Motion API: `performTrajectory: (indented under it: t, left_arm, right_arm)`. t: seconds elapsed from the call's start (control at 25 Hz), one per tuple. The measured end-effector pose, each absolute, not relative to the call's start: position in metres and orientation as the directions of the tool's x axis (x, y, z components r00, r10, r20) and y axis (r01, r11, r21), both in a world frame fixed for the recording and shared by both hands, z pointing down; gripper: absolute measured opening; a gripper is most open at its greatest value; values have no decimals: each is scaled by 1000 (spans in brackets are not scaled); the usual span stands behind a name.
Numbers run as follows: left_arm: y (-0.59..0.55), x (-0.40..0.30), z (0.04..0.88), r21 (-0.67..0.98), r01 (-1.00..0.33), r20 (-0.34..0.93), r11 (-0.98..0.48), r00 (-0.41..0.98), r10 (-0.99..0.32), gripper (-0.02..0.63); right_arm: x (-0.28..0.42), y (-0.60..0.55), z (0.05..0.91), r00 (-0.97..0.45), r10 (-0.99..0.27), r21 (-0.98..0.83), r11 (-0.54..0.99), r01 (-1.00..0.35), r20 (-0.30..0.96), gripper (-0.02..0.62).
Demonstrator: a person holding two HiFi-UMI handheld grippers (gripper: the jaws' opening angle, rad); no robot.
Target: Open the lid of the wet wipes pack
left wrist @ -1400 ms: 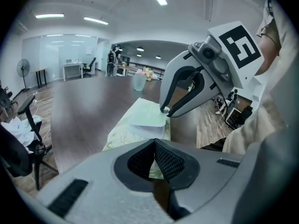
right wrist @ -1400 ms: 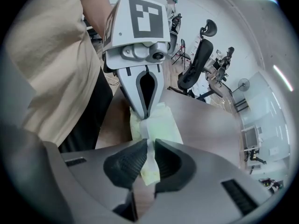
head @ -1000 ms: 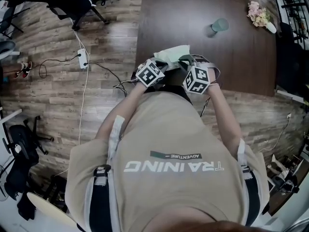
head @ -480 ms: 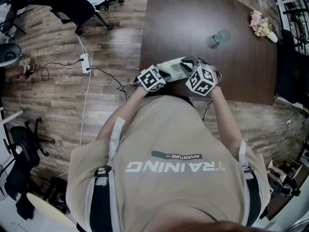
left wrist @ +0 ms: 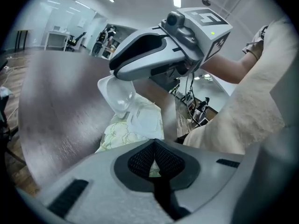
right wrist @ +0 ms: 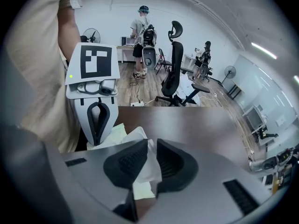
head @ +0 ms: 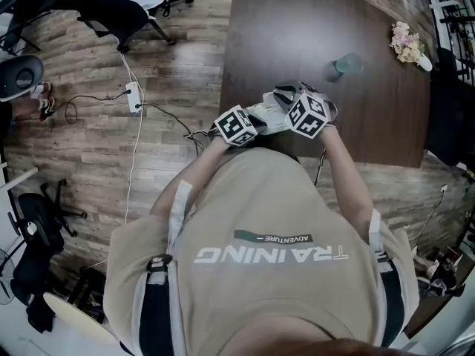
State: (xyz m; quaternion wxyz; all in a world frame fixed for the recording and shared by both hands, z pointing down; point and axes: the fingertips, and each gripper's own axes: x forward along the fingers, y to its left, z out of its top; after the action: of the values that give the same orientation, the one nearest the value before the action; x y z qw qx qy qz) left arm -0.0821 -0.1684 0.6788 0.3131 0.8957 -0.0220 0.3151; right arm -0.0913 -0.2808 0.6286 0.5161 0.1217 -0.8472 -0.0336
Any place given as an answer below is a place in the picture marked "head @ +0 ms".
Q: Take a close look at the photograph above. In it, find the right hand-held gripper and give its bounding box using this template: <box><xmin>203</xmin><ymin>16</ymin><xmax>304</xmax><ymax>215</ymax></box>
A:
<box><xmin>273</xmin><ymin>81</ymin><xmax>338</xmax><ymax>139</ymax></box>

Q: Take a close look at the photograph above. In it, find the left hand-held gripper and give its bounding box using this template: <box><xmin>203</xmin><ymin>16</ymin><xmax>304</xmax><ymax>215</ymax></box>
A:
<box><xmin>214</xmin><ymin>102</ymin><xmax>269</xmax><ymax>148</ymax></box>

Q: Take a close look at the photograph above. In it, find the green cloth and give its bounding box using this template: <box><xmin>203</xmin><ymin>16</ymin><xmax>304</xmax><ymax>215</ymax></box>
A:
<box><xmin>246</xmin><ymin>90</ymin><xmax>298</xmax><ymax>136</ymax></box>

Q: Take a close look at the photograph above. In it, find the person's right forearm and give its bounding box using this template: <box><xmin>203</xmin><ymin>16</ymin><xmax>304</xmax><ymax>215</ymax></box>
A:
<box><xmin>317</xmin><ymin>123</ymin><xmax>375</xmax><ymax>237</ymax></box>

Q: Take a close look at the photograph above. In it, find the person's left forearm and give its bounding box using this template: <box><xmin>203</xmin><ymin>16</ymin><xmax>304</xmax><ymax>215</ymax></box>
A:
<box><xmin>150</xmin><ymin>137</ymin><xmax>242</xmax><ymax>222</ymax></box>

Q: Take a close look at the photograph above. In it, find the teal glass cup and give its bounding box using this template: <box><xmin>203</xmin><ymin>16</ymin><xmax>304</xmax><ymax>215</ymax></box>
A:
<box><xmin>333</xmin><ymin>52</ymin><xmax>364</xmax><ymax>76</ymax></box>

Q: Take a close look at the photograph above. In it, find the person's beige t-shirt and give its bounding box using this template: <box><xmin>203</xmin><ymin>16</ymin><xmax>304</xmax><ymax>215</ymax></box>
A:
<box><xmin>103</xmin><ymin>148</ymin><xmax>420</xmax><ymax>356</ymax></box>

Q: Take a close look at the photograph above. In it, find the long white power strip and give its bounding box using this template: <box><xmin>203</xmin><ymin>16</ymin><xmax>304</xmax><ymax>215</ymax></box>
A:
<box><xmin>125</xmin><ymin>81</ymin><xmax>144</xmax><ymax>115</ymax></box>

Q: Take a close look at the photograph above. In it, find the pink flower bouquet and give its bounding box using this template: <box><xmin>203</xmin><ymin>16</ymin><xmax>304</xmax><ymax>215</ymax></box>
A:
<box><xmin>388</xmin><ymin>21</ymin><xmax>426</xmax><ymax>65</ymax></box>

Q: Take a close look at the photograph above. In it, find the white vase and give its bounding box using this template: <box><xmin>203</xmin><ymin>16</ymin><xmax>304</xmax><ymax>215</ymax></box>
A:
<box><xmin>417</xmin><ymin>52</ymin><xmax>434</xmax><ymax>73</ymax></box>

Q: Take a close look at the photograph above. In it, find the white and black office chair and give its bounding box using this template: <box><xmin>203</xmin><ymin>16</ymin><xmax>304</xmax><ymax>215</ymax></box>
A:
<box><xmin>0</xmin><ymin>54</ymin><xmax>45</xmax><ymax>102</ymax></box>

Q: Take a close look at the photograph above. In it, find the round beige side table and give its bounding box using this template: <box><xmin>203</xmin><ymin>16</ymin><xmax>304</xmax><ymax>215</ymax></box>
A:
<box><xmin>42</xmin><ymin>291</ymin><xmax>116</xmax><ymax>344</ymax></box>

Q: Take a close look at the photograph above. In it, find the black bag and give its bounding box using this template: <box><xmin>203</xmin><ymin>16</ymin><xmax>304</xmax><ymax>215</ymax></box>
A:
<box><xmin>26</xmin><ymin>294</ymin><xmax>56</xmax><ymax>334</ymax></box>

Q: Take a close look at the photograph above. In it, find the black standing fan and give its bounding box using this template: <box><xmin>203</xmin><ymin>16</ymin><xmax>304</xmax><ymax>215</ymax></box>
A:
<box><xmin>0</xmin><ymin>248</ymin><xmax>18</xmax><ymax>306</ymax></box>

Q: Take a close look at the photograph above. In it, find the black power cable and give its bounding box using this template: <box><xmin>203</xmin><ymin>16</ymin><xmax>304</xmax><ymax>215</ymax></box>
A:
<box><xmin>137</xmin><ymin>103</ymin><xmax>223</xmax><ymax>155</ymax></box>
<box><xmin>40</xmin><ymin>90</ymin><xmax>130</xmax><ymax>125</ymax></box>

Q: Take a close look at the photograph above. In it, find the white power cable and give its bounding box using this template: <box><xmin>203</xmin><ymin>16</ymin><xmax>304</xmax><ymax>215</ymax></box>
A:
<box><xmin>119</xmin><ymin>51</ymin><xmax>144</xmax><ymax>225</ymax></box>

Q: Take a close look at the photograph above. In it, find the black harness shoulder strap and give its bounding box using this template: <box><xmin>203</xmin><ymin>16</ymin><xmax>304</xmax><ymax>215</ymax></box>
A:
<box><xmin>367</xmin><ymin>208</ymin><xmax>406</xmax><ymax>348</ymax></box>
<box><xmin>139</xmin><ymin>179</ymin><xmax>194</xmax><ymax>356</ymax></box>

